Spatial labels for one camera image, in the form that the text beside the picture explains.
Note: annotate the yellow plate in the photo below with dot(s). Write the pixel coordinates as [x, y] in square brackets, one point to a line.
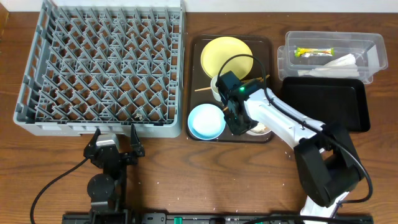
[219, 50]

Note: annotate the grey dish rack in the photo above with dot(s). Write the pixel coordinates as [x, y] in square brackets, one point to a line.
[111, 66]

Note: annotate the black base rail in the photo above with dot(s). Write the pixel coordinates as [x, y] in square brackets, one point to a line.
[158, 218]

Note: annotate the upper wooden chopstick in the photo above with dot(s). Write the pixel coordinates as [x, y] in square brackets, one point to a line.
[202, 88]

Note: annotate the cream plastic cup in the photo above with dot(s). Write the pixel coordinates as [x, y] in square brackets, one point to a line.
[214, 89]

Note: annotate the light blue bowl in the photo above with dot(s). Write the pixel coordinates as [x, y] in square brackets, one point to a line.
[206, 122]

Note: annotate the lower wooden chopstick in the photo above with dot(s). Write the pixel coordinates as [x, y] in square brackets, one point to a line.
[267, 76]

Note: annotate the clear plastic bin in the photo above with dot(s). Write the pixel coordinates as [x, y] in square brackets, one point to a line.
[368, 48]

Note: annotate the pile of rice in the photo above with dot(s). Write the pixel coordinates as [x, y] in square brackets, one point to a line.
[260, 129]

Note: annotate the wooden chopstick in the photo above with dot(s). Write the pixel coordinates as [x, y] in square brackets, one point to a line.
[267, 76]
[202, 88]

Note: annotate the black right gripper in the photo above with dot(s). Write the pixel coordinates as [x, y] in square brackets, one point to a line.
[234, 129]

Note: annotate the pink bowl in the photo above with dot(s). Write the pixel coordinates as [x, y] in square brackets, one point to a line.
[252, 134]

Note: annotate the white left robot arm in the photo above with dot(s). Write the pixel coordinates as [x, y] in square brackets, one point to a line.
[107, 190]

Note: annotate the white paper napkin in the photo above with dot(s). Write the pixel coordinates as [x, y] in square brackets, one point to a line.
[343, 67]

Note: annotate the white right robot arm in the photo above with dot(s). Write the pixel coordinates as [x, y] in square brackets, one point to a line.
[327, 162]

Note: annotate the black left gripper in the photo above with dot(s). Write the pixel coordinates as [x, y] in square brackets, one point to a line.
[123, 157]

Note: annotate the black waste tray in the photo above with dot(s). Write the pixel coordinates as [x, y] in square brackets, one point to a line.
[328, 100]

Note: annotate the dark brown serving tray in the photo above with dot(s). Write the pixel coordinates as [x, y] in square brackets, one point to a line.
[261, 48]

